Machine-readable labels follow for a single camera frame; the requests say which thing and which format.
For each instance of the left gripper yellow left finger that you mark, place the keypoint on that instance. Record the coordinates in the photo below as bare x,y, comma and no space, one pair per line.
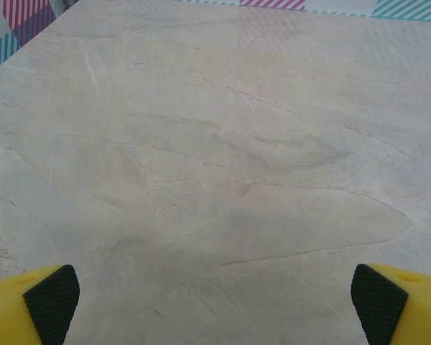
28,309

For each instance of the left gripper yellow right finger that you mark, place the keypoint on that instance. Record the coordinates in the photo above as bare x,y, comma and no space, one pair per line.
406,309

